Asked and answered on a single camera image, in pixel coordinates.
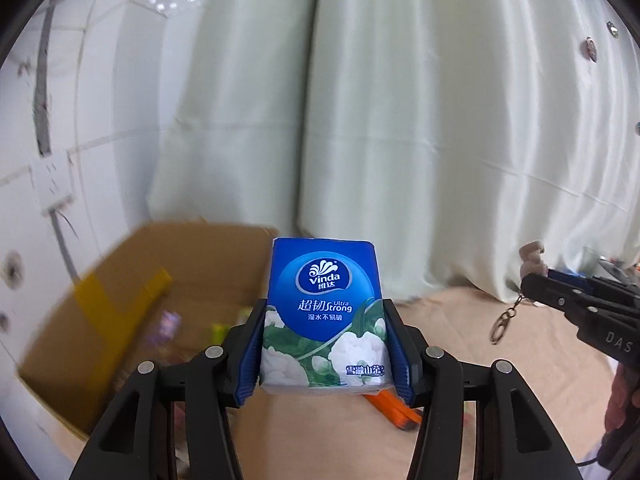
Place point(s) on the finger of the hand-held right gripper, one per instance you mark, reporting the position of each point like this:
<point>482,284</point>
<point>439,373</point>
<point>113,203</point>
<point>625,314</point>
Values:
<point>595,284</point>
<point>555,295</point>

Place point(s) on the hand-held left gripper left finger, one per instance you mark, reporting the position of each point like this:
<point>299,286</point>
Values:
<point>247,360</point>

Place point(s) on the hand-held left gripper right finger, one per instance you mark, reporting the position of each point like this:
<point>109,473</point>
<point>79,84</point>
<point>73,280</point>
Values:
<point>400,360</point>

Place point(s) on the blue white tissue pack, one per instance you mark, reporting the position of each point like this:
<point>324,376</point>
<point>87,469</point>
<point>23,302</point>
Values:
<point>322,315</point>

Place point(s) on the brown cardboard box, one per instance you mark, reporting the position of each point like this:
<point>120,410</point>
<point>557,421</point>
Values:
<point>130,280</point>

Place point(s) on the person's right hand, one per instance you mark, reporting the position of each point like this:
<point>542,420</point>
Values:
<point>625,395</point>

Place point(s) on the orange utility knife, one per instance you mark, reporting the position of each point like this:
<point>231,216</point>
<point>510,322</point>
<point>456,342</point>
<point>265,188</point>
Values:
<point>395,410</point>

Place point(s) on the beige blanket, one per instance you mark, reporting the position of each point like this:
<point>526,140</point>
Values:
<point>460,325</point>

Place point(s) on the white curtain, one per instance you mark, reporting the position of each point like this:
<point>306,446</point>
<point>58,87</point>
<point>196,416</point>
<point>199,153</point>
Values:
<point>400,110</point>

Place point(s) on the white wall socket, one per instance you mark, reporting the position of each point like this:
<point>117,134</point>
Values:
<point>52,185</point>

